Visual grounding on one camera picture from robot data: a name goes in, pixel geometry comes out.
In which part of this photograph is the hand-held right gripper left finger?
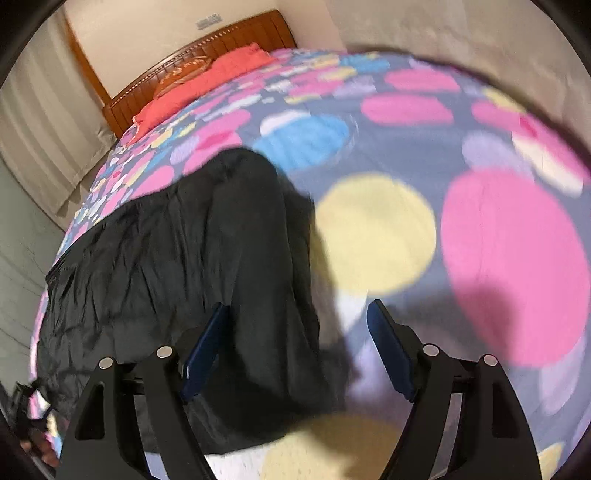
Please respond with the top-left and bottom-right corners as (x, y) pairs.
(55, 302), (232, 480)

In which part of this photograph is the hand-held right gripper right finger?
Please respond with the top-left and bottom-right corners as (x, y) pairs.
(366, 299), (542, 480)

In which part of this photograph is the black jacket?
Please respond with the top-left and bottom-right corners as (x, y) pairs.
(36, 147), (366, 457)

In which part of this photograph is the person's left hand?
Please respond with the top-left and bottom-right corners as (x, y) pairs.
(21, 431), (62, 468)

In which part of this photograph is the frosted glass wardrobe door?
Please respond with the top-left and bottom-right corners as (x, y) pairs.
(0, 154), (65, 384)

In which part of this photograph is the colourful dotted bedsheet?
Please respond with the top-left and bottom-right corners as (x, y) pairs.
(28, 46), (591, 480)

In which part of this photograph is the cream curtain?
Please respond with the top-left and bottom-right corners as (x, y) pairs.
(323, 0), (591, 121)
(0, 41), (117, 219)

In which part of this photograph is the small orange cushion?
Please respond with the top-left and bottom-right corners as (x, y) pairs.
(154, 58), (214, 96)

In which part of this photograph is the red pillow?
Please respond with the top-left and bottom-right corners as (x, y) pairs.
(133, 42), (274, 136)

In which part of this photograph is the wooden headboard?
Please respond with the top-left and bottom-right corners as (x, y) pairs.
(102, 10), (299, 138)

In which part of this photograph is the wooden door frame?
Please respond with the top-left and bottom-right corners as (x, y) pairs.
(64, 10), (114, 106)

